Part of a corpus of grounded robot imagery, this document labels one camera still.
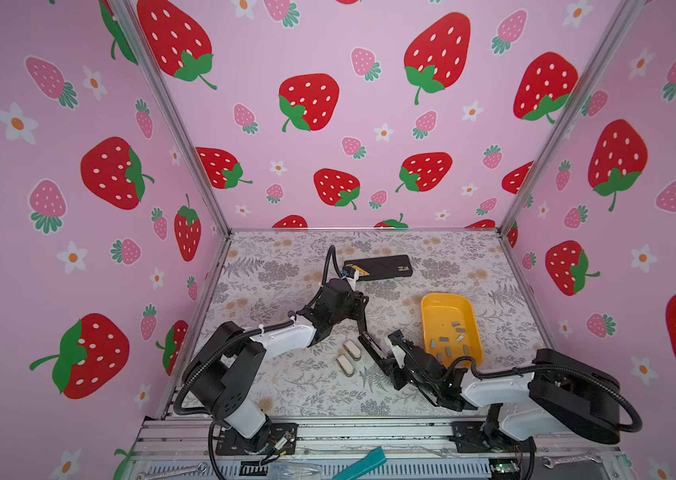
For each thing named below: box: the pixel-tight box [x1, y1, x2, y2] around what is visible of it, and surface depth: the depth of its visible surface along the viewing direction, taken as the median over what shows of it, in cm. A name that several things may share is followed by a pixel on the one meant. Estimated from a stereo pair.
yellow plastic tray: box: [421, 292, 484, 368], surface depth 95 cm
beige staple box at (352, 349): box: [342, 339, 361, 361], surface depth 88 cm
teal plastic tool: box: [332, 446, 387, 480], surface depth 71 cm
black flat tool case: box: [344, 254, 413, 281], surface depth 109 cm
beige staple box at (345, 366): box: [336, 354, 355, 377], surface depth 85 cm
